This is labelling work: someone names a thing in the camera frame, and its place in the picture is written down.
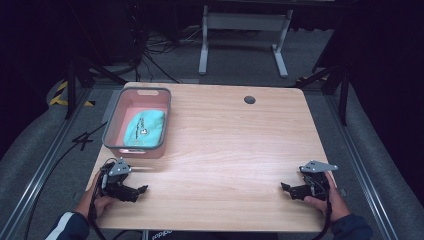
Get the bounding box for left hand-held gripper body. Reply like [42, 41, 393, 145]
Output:
[99, 157, 134, 202]

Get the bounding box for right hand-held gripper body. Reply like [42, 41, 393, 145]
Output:
[298, 160, 339, 202]

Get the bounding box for teal fabric pouch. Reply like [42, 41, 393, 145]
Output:
[123, 109, 167, 148]

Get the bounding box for pink basket with grey rim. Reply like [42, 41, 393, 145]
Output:
[101, 86, 172, 160]

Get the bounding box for person's right hand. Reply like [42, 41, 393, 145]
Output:
[303, 171, 352, 223]

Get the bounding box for person's left hand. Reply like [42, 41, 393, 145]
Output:
[75, 171, 116, 220]

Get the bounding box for person's dark shirt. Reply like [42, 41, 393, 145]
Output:
[146, 228, 279, 240]

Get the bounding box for black metal stand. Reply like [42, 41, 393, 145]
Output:
[64, 55, 128, 121]
[293, 62, 352, 127]

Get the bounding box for yellow and black floor tape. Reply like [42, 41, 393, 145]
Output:
[48, 80, 96, 108]

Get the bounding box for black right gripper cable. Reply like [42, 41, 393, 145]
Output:
[308, 174, 334, 240]

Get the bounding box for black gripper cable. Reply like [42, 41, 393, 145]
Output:
[87, 159, 116, 240]
[308, 174, 334, 240]

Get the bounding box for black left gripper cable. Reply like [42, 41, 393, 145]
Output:
[87, 159, 116, 240]

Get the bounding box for aluminium floor rail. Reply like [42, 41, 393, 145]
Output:
[323, 94, 400, 240]
[0, 87, 94, 240]

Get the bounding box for black floor cable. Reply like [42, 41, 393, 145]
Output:
[23, 121, 109, 240]

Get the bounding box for tangle of black floor cables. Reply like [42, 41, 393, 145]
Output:
[131, 19, 204, 84]

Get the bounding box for white metal table frame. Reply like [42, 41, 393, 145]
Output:
[198, 4, 294, 79]

